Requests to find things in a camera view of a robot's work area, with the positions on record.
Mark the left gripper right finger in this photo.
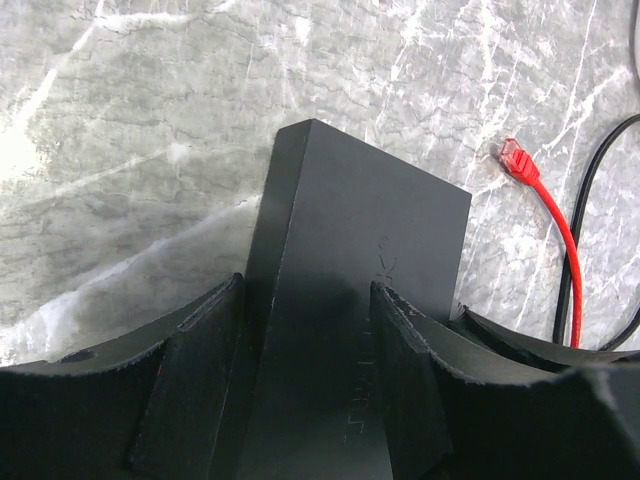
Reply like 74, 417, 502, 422
369, 283, 639, 479

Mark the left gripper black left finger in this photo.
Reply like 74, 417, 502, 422
1, 274, 245, 479

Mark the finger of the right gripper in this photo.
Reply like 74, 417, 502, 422
449, 306, 639, 373

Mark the black ethernet cable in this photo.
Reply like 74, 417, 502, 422
552, 113, 640, 351

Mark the red ethernet cable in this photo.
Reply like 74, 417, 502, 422
497, 137, 585, 349

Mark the black network switch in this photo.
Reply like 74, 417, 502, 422
238, 119, 471, 479

